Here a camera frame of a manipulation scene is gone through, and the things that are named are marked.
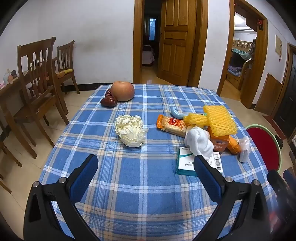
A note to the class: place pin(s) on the clear plastic wrapper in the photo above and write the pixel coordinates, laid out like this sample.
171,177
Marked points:
244,148

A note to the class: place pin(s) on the green white medicine box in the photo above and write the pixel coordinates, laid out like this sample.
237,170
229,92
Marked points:
187,162

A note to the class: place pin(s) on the wooden side table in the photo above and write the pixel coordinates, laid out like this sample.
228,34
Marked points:
9,97

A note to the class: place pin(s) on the wooden bedroom door frame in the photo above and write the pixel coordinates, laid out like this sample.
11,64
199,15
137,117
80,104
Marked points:
260,64

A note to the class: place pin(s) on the wooden chair with yellow cushion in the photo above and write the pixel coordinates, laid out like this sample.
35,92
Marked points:
66,60

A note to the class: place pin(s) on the small yellow foam fruit net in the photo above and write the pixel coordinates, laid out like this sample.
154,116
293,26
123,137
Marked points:
196,119

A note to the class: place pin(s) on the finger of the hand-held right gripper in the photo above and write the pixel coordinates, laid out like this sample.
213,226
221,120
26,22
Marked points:
277,185

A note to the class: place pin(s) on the blue plaid tablecloth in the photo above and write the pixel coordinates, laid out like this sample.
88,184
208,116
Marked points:
138,173

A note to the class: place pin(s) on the white tissue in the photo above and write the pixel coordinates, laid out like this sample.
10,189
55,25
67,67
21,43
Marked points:
198,141

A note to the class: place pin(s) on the wooden bunk bed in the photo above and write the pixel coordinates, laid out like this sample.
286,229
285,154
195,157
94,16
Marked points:
240,60

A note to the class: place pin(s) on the wooden panel door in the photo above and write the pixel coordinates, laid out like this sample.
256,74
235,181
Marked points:
178,41

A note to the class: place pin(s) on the small orange cardboard box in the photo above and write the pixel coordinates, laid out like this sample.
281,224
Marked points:
219,142

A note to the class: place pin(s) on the red door mat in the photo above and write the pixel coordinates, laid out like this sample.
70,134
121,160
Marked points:
276,127

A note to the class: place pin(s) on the bed in dark room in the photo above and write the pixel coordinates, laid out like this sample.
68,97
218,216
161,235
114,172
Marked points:
148,56

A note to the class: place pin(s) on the wall paper notice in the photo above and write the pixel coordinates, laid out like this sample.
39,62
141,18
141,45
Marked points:
278,47

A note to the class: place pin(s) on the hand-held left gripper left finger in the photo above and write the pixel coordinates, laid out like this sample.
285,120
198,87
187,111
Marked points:
85,176

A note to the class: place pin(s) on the wooden wall panel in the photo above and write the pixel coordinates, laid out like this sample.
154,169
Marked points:
268,95

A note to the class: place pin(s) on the red basin with green rim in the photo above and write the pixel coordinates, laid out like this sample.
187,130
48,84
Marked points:
263,143

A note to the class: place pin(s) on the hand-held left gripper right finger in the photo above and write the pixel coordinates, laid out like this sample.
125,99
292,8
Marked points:
208,178

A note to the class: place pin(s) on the apple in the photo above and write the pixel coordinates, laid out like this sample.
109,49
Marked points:
123,90

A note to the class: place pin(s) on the dark entrance door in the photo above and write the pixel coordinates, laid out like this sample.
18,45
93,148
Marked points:
288,97

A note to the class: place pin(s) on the large yellow foam fruit net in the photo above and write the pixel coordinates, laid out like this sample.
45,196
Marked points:
220,120

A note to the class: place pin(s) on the large wooden dining chair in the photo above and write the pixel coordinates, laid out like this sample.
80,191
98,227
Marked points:
34,69

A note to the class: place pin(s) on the white paper ball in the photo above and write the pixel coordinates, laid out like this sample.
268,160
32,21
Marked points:
129,131

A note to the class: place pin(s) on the red date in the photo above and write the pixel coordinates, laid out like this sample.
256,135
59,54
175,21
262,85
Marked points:
108,102
108,93

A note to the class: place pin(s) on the orange cracker packet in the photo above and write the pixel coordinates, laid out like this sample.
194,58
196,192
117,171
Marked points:
171,124

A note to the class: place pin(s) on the hanging dark clothes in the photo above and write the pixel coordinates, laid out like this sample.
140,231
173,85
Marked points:
252,49

